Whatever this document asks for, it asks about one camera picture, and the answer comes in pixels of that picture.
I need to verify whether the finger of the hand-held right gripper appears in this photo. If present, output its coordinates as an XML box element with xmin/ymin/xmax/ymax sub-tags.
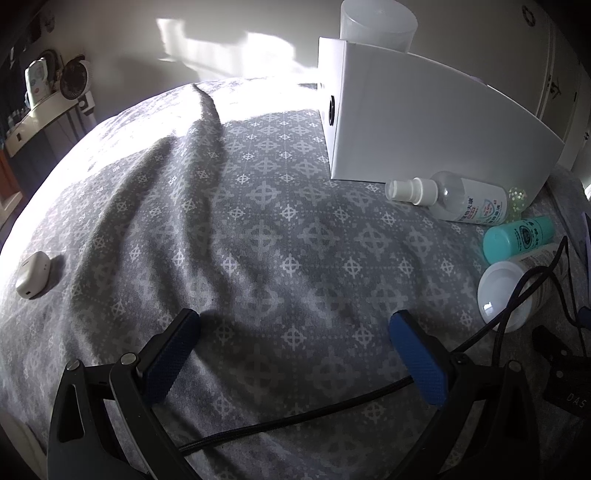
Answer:
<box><xmin>532</xmin><ymin>326</ymin><xmax>571</xmax><ymax>358</ymax></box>

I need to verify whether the clear spray bottle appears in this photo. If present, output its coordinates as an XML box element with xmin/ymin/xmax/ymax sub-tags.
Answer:
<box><xmin>385</xmin><ymin>171</ymin><xmax>509</xmax><ymax>226</ymax></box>

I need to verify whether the white jar with lid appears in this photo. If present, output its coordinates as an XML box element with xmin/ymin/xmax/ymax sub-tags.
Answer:
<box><xmin>477</xmin><ymin>242</ymin><xmax>561</xmax><ymax>334</ymax></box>

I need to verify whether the white cabinet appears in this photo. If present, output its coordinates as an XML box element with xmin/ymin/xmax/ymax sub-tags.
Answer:
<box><xmin>503</xmin><ymin>0</ymin><xmax>591</xmax><ymax>167</ymax></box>

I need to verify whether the grey patterned bedsheet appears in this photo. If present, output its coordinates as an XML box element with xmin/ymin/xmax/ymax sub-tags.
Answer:
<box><xmin>0</xmin><ymin>78</ymin><xmax>591</xmax><ymax>480</ymax></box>

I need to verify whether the white storage box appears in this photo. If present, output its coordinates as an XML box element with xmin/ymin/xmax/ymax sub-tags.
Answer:
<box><xmin>318</xmin><ymin>37</ymin><xmax>566</xmax><ymax>204</ymax></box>

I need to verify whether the black braided cable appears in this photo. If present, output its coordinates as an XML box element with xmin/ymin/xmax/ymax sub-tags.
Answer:
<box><xmin>178</xmin><ymin>235</ymin><xmax>571</xmax><ymax>457</ymax></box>

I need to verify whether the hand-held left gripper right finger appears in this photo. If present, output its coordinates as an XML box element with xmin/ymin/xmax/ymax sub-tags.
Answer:
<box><xmin>388</xmin><ymin>310</ymin><xmax>543</xmax><ymax>480</ymax></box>

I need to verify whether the white earbud case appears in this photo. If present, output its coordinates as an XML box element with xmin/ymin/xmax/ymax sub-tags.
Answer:
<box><xmin>15</xmin><ymin>251</ymin><xmax>51</xmax><ymax>299</ymax></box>

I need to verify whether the white wall shelf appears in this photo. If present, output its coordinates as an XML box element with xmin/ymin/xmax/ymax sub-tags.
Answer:
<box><xmin>2</xmin><ymin>92</ymin><xmax>98</xmax><ymax>155</ymax></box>

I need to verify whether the translucent plastic cup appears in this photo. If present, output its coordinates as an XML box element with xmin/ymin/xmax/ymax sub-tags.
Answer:
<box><xmin>339</xmin><ymin>0</ymin><xmax>419</xmax><ymax>52</ymax></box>

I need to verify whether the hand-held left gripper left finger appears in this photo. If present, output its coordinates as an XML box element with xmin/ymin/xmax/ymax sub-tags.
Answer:
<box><xmin>48</xmin><ymin>308</ymin><xmax>202</xmax><ymax>480</ymax></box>

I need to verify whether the small desk fan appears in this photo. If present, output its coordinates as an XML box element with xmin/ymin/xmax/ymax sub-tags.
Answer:
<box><xmin>59</xmin><ymin>58</ymin><xmax>90</xmax><ymax>100</ymax></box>

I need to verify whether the small teal bottle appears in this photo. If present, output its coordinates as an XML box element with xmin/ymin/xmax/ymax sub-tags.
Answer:
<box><xmin>482</xmin><ymin>217</ymin><xmax>555</xmax><ymax>265</ymax></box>

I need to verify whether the brown wooden furniture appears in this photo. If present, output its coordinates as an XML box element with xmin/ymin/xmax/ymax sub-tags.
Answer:
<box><xmin>0</xmin><ymin>152</ymin><xmax>21</xmax><ymax>227</ymax></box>

